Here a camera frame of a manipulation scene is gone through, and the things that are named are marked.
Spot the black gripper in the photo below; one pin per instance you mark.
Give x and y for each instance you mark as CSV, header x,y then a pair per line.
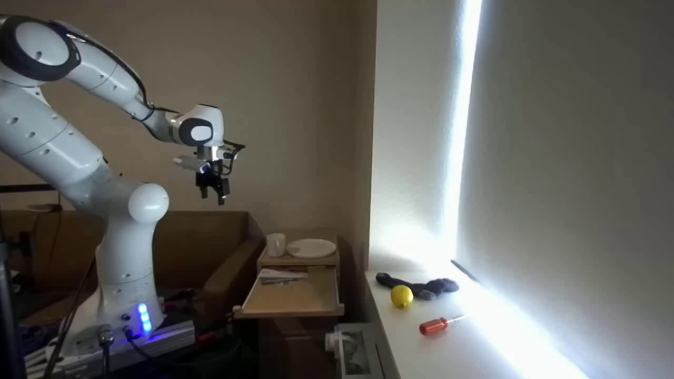
x,y
213,178

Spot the robot base with blue lights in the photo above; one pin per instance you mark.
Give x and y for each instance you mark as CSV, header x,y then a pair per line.
x,y
138,334

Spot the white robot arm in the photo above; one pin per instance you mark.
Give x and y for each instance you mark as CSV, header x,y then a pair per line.
x,y
36,53

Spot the booklet in drawer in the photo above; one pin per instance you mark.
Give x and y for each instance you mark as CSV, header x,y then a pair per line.
x,y
279,277

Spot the open wooden drawer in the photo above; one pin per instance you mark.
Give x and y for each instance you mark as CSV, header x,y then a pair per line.
x,y
315,298

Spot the white cup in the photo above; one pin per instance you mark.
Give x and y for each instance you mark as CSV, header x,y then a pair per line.
x,y
275,245

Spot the white plate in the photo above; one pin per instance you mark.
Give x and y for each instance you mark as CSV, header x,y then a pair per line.
x,y
309,246

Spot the wooden nightstand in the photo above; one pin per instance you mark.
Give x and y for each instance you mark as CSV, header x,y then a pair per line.
x,y
294,348

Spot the brown cardboard box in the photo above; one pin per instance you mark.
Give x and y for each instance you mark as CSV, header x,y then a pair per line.
x,y
204,252

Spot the yellow ball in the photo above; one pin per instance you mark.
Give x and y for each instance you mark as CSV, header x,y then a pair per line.
x,y
401,298

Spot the white box on floor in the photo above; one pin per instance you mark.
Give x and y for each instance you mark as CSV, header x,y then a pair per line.
x,y
355,353

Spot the dark cloth on sill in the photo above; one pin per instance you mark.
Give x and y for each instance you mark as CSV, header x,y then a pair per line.
x,y
426,291

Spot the white window blind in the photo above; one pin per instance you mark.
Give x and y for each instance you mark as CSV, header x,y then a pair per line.
x,y
568,176

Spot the red handled screwdriver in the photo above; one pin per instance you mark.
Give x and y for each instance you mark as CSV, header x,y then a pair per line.
x,y
436,325

